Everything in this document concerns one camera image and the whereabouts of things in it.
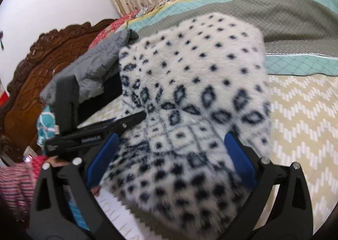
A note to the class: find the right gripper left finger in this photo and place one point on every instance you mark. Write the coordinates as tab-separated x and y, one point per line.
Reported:
50	214

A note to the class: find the red floral pillow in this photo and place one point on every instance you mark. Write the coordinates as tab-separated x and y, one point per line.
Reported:
112	28

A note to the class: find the grey quilted jacket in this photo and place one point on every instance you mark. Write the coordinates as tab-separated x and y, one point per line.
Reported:
93	68

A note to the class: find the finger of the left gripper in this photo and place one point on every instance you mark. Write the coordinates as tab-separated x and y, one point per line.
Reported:
118	126

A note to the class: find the striped quilted bedspread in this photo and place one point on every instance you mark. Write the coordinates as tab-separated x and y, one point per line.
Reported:
300	36

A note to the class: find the red striped sleeve forearm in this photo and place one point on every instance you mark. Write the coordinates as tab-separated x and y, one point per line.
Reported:
18	185

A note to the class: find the white fleece patterned sweater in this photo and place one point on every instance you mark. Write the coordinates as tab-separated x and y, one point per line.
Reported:
196	82

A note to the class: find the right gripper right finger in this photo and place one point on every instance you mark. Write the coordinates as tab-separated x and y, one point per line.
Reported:
291	216

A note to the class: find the carved wooden headboard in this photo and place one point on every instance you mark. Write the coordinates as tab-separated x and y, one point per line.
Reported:
50	54

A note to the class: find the beige chevron blanket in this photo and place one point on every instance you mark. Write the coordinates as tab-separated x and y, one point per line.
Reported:
304	114

